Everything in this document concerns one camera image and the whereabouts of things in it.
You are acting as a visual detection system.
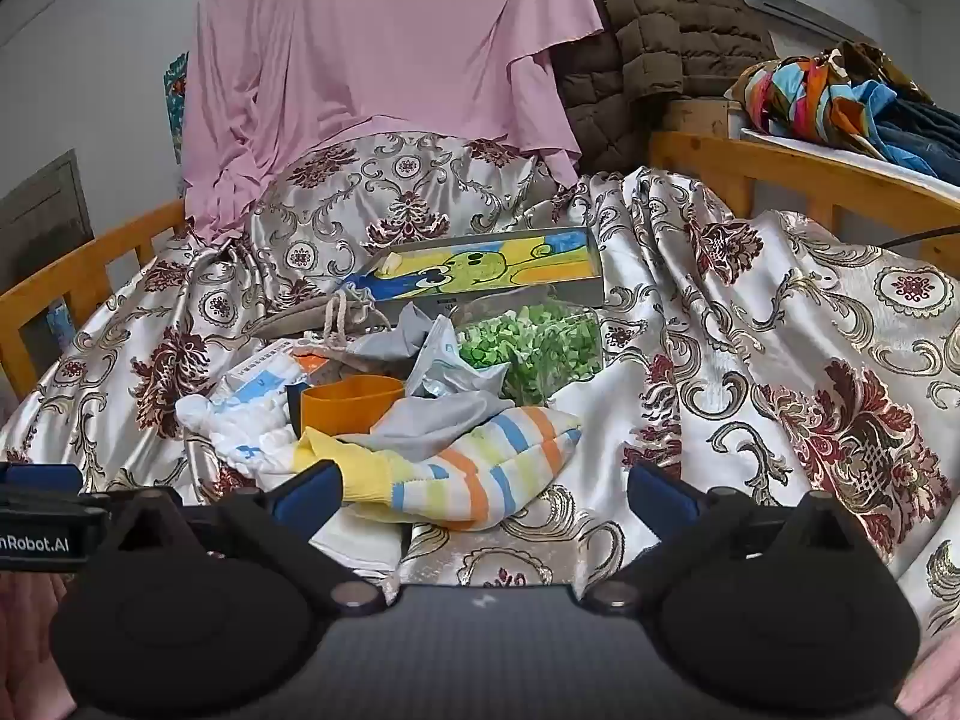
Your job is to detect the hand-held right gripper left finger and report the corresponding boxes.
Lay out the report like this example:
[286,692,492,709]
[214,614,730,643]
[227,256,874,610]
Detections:
[94,457,385,614]

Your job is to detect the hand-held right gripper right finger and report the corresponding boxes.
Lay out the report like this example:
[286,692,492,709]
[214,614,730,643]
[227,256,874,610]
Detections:
[581,461,867,614]

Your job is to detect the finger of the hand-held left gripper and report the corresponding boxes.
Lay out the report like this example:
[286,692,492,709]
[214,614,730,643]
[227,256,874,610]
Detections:
[0,463,83,493]

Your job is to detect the dark blue sock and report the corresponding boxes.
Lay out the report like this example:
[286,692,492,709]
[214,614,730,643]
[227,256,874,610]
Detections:
[283,382,311,433]

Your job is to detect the grey cloth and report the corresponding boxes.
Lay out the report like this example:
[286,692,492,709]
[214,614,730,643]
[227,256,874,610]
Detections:
[176,388,302,479]
[351,304,460,385]

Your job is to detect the beige drawstring bag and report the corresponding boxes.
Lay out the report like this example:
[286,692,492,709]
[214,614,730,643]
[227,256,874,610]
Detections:
[251,292,392,362]

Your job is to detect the yellow striped sock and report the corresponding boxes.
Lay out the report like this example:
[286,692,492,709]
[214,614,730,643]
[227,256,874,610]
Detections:
[294,405,584,527]

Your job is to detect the grey tray with cartoon picture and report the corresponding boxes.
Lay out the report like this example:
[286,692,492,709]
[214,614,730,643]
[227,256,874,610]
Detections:
[341,225,605,310]

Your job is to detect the orange cup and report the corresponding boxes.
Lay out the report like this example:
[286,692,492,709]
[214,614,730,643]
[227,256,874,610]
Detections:
[300,376,407,440]

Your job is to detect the pink blanket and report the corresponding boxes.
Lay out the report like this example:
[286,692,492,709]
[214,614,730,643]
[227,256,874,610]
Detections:
[0,566,960,720]

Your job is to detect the white and orange box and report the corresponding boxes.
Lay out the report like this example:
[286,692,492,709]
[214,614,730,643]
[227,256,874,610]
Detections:
[223,337,355,400]

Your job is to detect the grey briefs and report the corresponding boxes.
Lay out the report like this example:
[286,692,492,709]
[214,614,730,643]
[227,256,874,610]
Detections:
[334,394,520,460]

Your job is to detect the floral satin blanket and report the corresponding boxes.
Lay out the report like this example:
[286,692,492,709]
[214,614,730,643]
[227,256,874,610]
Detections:
[0,131,960,640]

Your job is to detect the white mattress pad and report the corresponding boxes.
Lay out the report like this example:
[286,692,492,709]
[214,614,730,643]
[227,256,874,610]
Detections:
[739,126,960,200]

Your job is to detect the colourful striped scarf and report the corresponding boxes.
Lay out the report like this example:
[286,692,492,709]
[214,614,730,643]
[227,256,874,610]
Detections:
[737,41,914,160]

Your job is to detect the blue jeans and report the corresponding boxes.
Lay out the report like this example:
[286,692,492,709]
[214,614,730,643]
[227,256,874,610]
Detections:
[872,94,960,186]

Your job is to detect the brown quilted jacket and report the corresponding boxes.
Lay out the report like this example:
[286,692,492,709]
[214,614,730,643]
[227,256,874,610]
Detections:
[551,0,778,175]

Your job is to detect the pink garment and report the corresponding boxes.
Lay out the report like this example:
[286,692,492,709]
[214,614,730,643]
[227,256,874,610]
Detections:
[182,0,605,241]

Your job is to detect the wooden slatted bed rail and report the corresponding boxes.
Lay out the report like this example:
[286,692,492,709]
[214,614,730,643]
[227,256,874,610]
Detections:
[0,199,190,400]

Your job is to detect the black cable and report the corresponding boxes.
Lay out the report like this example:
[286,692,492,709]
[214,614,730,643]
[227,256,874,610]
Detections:
[877,223,960,250]

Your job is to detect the teal wall poster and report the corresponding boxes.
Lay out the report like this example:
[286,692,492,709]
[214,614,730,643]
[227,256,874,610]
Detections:
[163,52,193,167]

